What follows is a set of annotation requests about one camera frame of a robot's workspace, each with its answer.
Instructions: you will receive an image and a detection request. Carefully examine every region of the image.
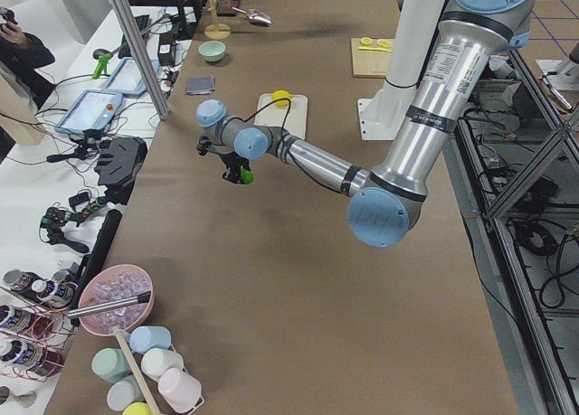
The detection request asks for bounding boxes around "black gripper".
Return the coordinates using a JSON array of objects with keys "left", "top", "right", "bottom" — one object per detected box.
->
[{"left": 220, "top": 152, "right": 247, "bottom": 184}]

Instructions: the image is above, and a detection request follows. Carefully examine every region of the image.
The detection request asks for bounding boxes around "green lime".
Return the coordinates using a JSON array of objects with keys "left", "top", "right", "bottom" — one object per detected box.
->
[{"left": 240, "top": 167, "right": 254, "bottom": 184}]

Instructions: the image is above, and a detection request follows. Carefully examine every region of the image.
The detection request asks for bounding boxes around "yellow lemon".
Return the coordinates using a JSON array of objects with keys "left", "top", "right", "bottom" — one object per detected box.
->
[{"left": 271, "top": 90, "right": 292, "bottom": 108}]

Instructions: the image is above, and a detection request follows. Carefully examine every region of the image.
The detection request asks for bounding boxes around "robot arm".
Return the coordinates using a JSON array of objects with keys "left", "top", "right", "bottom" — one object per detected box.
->
[{"left": 195, "top": 0, "right": 535, "bottom": 248}]

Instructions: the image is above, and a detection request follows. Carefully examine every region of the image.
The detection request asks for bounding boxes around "white rabbit tray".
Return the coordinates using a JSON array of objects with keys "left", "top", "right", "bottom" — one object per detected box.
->
[{"left": 252, "top": 93, "right": 309, "bottom": 140}]

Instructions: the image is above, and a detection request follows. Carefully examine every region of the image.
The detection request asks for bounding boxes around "grey folded cloth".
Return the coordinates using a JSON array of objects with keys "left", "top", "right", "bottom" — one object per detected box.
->
[{"left": 185, "top": 76, "right": 215, "bottom": 95}]

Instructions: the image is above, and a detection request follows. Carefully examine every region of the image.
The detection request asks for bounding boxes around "mint green bowl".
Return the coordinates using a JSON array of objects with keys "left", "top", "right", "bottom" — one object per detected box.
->
[{"left": 198, "top": 41, "right": 226, "bottom": 63}]

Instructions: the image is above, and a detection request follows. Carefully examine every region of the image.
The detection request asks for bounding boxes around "teach pendant far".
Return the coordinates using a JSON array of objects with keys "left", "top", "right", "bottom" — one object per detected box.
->
[{"left": 104, "top": 57, "right": 147, "bottom": 98}]

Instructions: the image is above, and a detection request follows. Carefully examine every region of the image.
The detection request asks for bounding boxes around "teach pendant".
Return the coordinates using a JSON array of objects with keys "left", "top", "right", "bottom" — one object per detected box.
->
[
  {"left": 104, "top": 57, "right": 147, "bottom": 98},
  {"left": 54, "top": 90, "right": 123, "bottom": 136}
]

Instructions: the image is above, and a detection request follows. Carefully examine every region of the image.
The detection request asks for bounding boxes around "wooden mug tree stand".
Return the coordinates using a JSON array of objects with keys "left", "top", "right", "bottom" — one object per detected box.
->
[{"left": 204, "top": 0, "right": 231, "bottom": 40}]

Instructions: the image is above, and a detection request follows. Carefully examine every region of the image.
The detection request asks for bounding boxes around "teach pendant near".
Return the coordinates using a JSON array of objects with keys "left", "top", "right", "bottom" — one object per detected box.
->
[{"left": 54, "top": 90, "right": 123, "bottom": 136}]

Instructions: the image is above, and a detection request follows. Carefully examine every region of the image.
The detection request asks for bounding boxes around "metal scoop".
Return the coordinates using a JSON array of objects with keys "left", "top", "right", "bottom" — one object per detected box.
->
[{"left": 233, "top": 7, "right": 272, "bottom": 27}]

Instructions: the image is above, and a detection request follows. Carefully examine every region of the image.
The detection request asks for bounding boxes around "pink bowl with ice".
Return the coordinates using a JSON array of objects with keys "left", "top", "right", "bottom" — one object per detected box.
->
[{"left": 77, "top": 263, "right": 156, "bottom": 336}]

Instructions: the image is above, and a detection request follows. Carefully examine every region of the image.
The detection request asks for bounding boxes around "wooden cutting board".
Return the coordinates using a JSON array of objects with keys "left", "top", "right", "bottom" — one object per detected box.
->
[{"left": 350, "top": 37, "right": 394, "bottom": 79}]

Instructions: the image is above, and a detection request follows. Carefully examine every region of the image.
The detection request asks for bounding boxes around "yellow plastic knife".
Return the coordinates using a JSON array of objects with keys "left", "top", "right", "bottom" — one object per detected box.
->
[{"left": 356, "top": 45, "right": 391, "bottom": 53}]

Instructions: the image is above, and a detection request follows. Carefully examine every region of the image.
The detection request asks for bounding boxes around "blue cup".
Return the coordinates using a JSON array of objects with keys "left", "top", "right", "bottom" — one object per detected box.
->
[{"left": 129, "top": 325, "right": 172, "bottom": 354}]

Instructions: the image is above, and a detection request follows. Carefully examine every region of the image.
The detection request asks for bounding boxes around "white cup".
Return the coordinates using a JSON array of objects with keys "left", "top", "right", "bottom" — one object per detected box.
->
[{"left": 140, "top": 348, "right": 185, "bottom": 382}]

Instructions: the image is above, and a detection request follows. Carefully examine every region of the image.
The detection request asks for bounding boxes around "pink cup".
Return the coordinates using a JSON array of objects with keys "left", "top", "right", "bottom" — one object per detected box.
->
[{"left": 157, "top": 368, "right": 204, "bottom": 413}]

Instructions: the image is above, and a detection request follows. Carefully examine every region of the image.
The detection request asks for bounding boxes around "green cup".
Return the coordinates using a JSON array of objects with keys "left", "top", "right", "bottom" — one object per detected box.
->
[{"left": 91, "top": 348, "right": 131, "bottom": 384}]

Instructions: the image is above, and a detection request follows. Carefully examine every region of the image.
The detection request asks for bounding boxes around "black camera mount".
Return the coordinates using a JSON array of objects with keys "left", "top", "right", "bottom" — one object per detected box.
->
[{"left": 196, "top": 136, "right": 219, "bottom": 156}]

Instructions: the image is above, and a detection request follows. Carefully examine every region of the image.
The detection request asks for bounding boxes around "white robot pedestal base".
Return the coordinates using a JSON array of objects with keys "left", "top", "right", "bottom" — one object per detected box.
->
[{"left": 356, "top": 93, "right": 412, "bottom": 141}]

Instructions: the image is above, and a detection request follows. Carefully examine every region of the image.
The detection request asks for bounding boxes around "aluminium frame post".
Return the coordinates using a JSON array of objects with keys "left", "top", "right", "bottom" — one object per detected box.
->
[{"left": 109, "top": 0, "right": 170, "bottom": 120}]

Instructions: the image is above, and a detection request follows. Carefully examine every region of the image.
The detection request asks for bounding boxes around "copper wire bottle rack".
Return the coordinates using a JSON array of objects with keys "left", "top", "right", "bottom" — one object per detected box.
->
[{"left": 1, "top": 287, "right": 74, "bottom": 382}]

